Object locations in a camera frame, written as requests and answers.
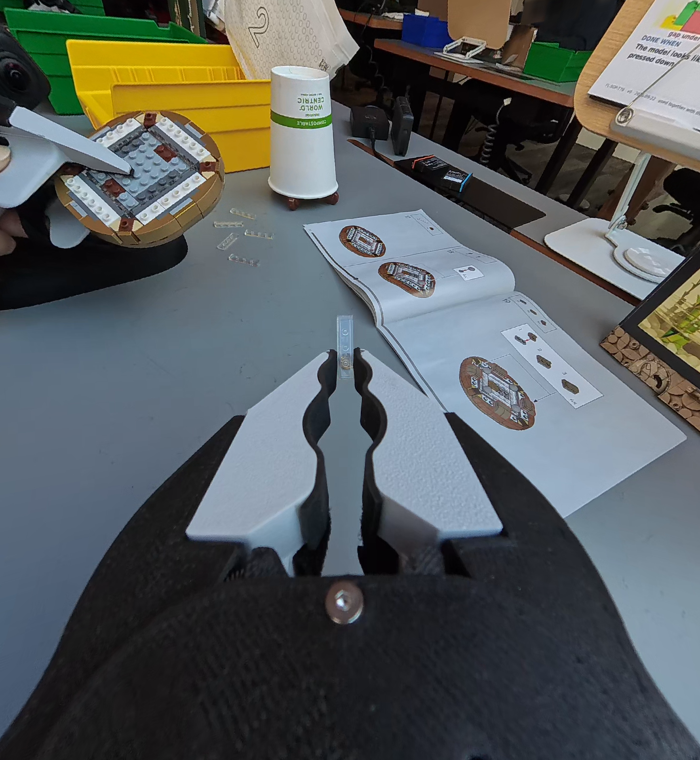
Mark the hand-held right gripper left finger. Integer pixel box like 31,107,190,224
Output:
185,349,339,577

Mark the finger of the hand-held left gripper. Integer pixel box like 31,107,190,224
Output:
46,201,91,249
7,106,135,176

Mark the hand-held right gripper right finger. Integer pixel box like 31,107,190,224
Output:
353,347,504,560

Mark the round gold lego base model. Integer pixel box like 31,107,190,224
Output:
55,110,226,249

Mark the lego instruction booklet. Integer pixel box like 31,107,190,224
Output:
302,209,688,519

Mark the lego set box bamboo picture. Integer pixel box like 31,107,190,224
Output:
599,240,700,457

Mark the black wrist rest pad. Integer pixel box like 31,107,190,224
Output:
0,234,189,311

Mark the green plastic bin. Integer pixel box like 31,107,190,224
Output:
2,6,208,115
522,40,595,84

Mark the white paper cup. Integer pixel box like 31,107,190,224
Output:
267,65,340,201

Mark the white paper bag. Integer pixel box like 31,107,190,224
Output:
224,0,360,81

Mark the black tray with batteries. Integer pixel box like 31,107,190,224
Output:
348,138,548,234

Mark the blue plastic bin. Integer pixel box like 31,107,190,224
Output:
401,13,453,49

